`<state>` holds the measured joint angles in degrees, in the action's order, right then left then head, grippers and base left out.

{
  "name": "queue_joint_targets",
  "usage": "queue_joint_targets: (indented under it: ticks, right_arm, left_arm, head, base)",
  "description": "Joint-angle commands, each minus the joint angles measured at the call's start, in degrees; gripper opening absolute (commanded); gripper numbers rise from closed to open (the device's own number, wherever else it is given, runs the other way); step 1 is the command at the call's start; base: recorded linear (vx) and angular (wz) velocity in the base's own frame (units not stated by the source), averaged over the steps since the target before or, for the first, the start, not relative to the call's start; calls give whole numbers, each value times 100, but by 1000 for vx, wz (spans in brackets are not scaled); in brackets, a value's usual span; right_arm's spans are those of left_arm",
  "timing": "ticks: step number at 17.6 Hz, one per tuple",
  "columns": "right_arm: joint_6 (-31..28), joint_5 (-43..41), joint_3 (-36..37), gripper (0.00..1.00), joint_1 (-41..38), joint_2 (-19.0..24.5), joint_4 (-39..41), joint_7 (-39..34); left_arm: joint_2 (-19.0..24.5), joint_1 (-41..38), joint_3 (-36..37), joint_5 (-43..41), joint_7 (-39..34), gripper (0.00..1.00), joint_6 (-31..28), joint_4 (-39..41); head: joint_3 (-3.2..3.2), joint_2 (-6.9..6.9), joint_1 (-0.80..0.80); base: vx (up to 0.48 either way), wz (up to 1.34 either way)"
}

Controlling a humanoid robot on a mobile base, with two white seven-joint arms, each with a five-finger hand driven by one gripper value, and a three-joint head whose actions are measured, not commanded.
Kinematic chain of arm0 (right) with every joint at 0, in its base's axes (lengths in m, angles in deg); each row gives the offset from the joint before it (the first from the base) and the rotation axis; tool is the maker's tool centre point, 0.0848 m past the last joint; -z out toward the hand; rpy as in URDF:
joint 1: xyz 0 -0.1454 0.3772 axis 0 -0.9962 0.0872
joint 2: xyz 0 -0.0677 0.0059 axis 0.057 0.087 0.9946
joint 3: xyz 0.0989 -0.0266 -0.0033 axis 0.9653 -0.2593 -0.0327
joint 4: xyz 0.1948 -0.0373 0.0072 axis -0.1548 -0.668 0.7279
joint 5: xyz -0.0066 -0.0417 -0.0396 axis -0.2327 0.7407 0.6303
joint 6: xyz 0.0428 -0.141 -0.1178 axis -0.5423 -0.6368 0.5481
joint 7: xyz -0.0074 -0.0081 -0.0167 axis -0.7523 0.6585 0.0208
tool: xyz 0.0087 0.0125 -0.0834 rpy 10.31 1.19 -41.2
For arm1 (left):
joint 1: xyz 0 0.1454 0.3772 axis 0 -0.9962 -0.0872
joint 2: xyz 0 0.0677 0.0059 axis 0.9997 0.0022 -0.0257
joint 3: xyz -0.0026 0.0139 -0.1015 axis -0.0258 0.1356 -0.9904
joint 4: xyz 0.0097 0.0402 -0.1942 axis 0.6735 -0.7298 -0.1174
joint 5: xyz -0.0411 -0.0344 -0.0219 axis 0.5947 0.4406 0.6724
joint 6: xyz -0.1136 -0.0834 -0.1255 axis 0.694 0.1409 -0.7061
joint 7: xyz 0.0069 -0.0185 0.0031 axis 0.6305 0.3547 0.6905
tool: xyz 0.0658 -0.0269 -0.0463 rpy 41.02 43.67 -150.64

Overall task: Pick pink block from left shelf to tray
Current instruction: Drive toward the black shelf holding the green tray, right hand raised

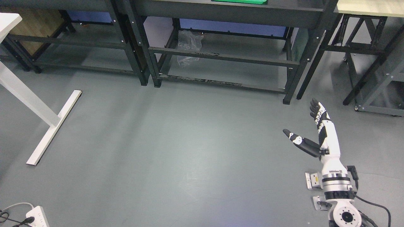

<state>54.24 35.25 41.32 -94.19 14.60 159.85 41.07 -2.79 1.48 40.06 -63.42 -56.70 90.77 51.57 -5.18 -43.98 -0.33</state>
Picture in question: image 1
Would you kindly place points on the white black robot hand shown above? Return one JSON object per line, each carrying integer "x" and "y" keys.
{"x": 328, "y": 148}

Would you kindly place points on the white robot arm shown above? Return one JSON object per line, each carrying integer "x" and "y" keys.
{"x": 338, "y": 199}

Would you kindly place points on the right metal cart frame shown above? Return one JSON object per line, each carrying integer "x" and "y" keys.
{"x": 370, "y": 34}

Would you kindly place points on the white power strip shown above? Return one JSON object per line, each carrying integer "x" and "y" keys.
{"x": 40, "y": 219}

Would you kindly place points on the green plastic tray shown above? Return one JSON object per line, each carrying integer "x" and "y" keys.
{"x": 257, "y": 2}

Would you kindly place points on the clear plastic bag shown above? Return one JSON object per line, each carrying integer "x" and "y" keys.
{"x": 188, "y": 40}

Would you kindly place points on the white desk with leg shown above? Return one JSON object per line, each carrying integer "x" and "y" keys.
{"x": 16, "y": 87}

